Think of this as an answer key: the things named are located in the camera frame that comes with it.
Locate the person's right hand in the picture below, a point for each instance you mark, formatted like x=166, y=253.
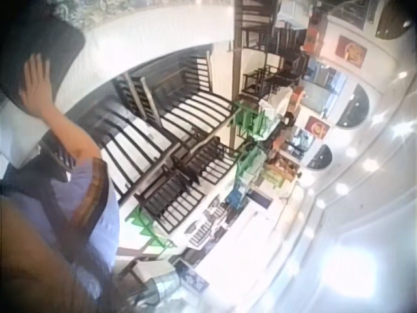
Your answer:
x=37, y=91

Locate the dark arched wall niche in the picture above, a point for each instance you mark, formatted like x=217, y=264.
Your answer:
x=355, y=109

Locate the silver metal bucket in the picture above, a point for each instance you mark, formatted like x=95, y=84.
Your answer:
x=167, y=285

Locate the black and white striped rack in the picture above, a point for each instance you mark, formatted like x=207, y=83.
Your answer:
x=205, y=228

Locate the dark blue mat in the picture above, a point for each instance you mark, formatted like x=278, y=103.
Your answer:
x=261, y=200

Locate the large red wall picture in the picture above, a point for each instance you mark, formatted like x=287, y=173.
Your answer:
x=352, y=51

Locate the stack of dark wooden chairs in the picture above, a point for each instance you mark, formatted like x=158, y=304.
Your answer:
x=260, y=32

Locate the small red wall picture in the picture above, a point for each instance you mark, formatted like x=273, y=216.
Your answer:
x=317, y=126

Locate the black cloth item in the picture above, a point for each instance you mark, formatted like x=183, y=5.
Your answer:
x=62, y=49

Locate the white box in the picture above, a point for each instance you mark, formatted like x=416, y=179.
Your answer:
x=153, y=270

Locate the dark slatted wooden chair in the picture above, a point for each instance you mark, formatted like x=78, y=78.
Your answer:
x=169, y=199
x=208, y=159

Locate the blue box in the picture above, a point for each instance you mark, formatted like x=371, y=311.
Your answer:
x=237, y=198

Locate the green wooden stool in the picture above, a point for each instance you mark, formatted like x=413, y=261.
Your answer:
x=146, y=225

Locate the green patterned cloth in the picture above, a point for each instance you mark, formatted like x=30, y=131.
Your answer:
x=130, y=11

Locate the blue patterned panel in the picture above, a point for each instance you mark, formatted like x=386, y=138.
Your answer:
x=192, y=277

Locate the shelf of colourful goods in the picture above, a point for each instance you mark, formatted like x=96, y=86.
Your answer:
x=286, y=143

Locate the green wooden chair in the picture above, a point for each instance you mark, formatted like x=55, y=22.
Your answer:
x=254, y=164
x=252, y=119

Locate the person's right fingers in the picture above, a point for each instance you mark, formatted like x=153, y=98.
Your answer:
x=37, y=68

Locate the large dark slatted wooden bench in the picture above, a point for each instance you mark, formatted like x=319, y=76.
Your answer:
x=195, y=101
x=127, y=140

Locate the white folded cloth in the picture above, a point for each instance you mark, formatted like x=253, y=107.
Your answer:
x=18, y=133

